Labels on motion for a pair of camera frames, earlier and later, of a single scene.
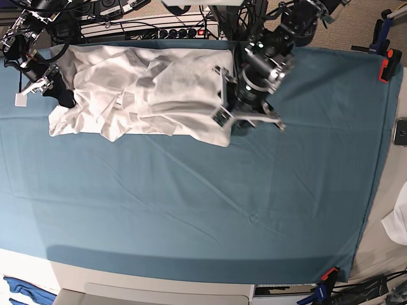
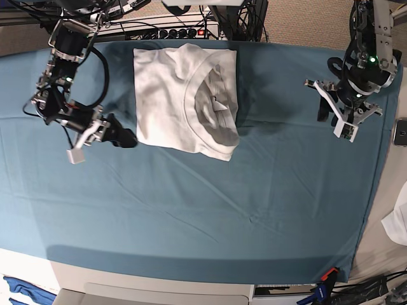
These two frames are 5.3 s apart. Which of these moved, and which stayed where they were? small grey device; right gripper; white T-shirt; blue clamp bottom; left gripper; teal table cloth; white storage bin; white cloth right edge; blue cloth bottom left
Moved: left gripper; white T-shirt; right gripper
Stayed: blue cloth bottom left; small grey device; blue clamp bottom; white storage bin; white cloth right edge; teal table cloth
